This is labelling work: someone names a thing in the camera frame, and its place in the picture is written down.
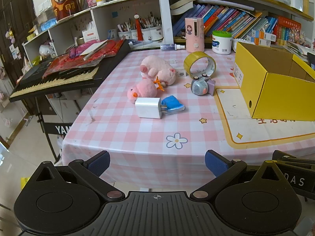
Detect pink plush duck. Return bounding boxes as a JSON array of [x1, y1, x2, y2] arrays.
[[127, 77, 166, 104]]

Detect white yellow-edged desk mat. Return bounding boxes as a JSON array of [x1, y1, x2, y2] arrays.
[[214, 86, 315, 150]]

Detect red tassel ornament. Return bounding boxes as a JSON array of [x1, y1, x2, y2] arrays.
[[134, 0, 144, 41]]

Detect yellow tape roll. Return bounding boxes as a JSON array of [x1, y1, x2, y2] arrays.
[[183, 51, 217, 77]]

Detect white booklet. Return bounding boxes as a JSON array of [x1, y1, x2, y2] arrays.
[[80, 42, 108, 61]]

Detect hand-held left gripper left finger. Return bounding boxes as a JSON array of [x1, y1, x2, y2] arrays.
[[22, 150, 126, 202]]

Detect pink plush pig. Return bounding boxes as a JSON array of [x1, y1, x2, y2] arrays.
[[140, 55, 177, 86]]

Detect yellow cardboard box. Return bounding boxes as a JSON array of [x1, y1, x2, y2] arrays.
[[233, 41, 315, 121]]

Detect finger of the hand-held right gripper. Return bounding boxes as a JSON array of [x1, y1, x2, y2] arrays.
[[272, 150, 315, 171]]

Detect row of colourful books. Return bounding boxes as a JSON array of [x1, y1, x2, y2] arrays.
[[172, 4, 278, 38]]

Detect white pen holder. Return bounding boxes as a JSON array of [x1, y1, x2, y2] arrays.
[[118, 24, 132, 40], [150, 21, 164, 42], [138, 22, 151, 41]]

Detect white charger plug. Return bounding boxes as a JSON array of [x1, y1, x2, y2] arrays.
[[135, 97, 170, 119]]

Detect stack of thick books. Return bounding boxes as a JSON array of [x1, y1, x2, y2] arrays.
[[170, 0, 195, 16]]

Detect blue eraser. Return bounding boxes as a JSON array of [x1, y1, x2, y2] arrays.
[[161, 95, 185, 115]]

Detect fortune god figure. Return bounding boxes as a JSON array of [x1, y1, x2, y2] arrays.
[[50, 0, 82, 21]]

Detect pink cartoon dispenser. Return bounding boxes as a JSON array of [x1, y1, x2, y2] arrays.
[[185, 17, 205, 53]]

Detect white shelf unit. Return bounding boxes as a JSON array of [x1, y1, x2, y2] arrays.
[[22, 0, 315, 62]]

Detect pink checkered tablecloth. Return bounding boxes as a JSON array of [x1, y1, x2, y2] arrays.
[[61, 47, 315, 185]]

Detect white jar green lid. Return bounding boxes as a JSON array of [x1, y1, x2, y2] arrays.
[[212, 30, 232, 55]]

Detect red plastic packets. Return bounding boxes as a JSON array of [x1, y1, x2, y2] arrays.
[[44, 39, 123, 78]]

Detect black keyboard stand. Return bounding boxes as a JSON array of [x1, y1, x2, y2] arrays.
[[32, 96, 74, 164]]

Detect white paper bag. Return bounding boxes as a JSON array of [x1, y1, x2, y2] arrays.
[[82, 28, 100, 43]]

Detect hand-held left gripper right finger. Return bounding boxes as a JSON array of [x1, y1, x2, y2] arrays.
[[189, 149, 296, 201]]

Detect red boxed book set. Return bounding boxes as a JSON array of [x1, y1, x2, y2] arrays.
[[277, 16, 302, 41]]

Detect grey purple toy camera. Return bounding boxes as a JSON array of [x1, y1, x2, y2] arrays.
[[191, 74, 216, 96]]

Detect black electronic keyboard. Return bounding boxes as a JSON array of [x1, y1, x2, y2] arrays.
[[8, 39, 131, 102]]

